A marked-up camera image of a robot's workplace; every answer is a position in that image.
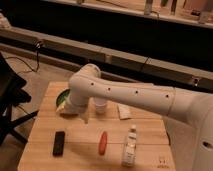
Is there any black chair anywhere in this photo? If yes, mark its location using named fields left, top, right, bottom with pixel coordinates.
left=0, top=52, right=38, bottom=145

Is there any green bowl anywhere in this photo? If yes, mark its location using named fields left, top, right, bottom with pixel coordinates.
left=56, top=89, right=70, bottom=109

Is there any translucent plastic cup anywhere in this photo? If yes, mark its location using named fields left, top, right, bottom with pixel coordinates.
left=94, top=98, right=107, bottom=114

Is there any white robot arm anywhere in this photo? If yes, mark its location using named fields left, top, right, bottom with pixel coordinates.
left=56, top=64, right=213, bottom=171

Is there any black eraser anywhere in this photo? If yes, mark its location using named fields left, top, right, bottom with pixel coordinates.
left=52, top=131, right=65, bottom=156

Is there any white squeeze bottle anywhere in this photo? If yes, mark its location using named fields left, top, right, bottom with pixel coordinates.
left=122, top=125, right=137, bottom=167

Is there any black cable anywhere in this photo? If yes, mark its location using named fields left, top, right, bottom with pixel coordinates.
left=4, top=39, right=45, bottom=75

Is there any white sponge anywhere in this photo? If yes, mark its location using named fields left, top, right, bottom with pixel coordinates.
left=117, top=104, right=131, bottom=120

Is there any wooden table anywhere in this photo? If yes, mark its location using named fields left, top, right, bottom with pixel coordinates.
left=18, top=82, right=176, bottom=171

